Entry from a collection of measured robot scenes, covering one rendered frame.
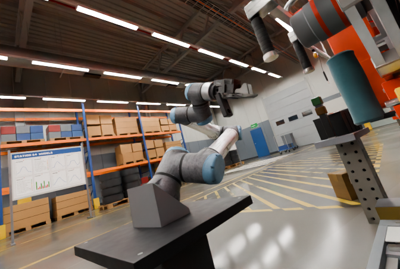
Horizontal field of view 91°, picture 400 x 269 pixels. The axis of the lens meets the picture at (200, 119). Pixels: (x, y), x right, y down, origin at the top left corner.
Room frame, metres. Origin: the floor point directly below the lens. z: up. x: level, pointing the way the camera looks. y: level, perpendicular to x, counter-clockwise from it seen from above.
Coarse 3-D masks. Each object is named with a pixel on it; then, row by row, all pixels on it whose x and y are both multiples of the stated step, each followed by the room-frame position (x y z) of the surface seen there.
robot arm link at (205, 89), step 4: (204, 84) 0.86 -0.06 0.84; (208, 84) 0.84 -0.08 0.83; (212, 84) 0.85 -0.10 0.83; (204, 88) 0.85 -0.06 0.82; (208, 88) 0.84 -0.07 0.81; (204, 92) 0.85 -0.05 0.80; (208, 92) 0.84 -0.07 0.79; (204, 96) 0.87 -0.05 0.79; (208, 96) 0.85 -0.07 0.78; (208, 100) 0.88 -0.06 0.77; (212, 100) 0.88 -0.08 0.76; (216, 100) 0.90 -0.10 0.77
